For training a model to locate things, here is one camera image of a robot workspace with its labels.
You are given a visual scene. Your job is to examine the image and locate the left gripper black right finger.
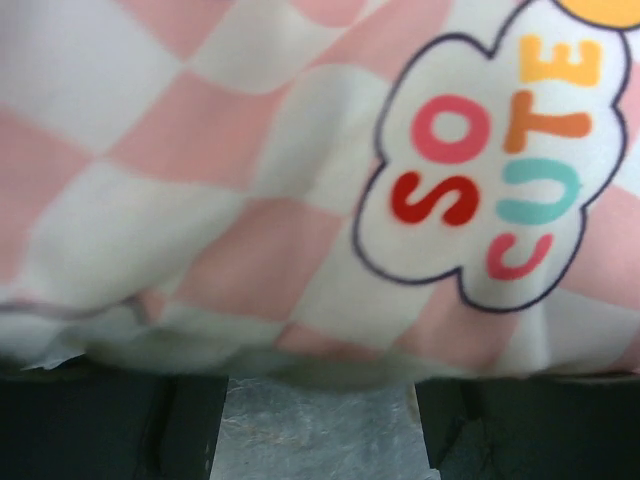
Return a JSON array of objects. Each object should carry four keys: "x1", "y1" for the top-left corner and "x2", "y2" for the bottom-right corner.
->
[{"x1": 416, "y1": 375, "x2": 639, "y2": 480}]

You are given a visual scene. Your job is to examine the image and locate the pink checkered duck mattress cover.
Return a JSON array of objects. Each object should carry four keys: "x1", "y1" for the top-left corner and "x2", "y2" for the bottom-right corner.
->
[{"x1": 1, "y1": 1, "x2": 639, "y2": 388}]

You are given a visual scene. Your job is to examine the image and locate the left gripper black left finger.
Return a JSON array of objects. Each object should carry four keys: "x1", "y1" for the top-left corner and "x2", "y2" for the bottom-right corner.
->
[{"x1": 1, "y1": 370, "x2": 228, "y2": 480}]

